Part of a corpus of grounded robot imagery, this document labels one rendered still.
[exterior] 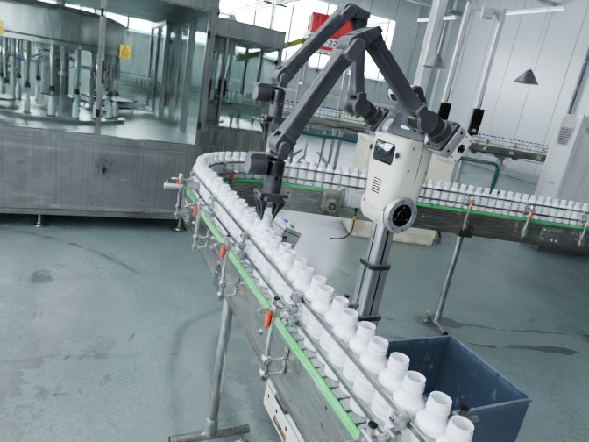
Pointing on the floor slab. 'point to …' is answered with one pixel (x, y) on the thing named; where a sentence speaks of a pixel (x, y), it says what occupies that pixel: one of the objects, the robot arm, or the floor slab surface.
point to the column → (430, 42)
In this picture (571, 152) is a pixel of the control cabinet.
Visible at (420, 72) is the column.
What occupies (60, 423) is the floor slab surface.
